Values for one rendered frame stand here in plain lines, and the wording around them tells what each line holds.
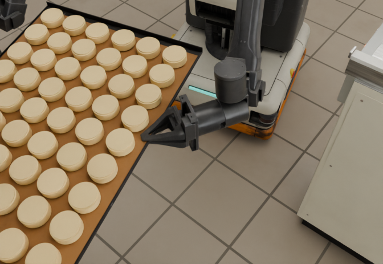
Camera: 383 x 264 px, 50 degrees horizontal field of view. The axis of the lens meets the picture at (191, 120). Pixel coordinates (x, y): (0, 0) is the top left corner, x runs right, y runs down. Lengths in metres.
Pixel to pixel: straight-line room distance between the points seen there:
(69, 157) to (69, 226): 0.13
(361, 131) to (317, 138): 0.85
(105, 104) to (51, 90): 0.12
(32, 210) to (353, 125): 0.87
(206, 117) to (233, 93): 0.07
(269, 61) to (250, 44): 1.16
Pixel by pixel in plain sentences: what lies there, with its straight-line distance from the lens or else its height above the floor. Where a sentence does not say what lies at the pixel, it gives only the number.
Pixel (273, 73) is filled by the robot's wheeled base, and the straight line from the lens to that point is 1.91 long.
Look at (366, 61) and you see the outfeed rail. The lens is 1.11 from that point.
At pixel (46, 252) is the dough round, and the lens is 0.69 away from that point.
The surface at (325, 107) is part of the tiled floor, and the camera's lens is 2.22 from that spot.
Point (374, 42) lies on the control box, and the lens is 1.27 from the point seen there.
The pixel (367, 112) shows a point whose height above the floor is 0.76.
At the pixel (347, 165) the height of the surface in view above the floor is 0.52.
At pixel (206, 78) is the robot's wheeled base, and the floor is 0.28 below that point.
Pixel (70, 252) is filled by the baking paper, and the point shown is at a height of 0.96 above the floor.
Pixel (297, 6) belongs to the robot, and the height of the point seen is 0.57.
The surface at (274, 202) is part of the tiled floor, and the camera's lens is 1.84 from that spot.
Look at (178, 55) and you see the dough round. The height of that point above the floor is 1.02.
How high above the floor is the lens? 1.59
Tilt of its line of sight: 51 degrees down
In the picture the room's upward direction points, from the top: straight up
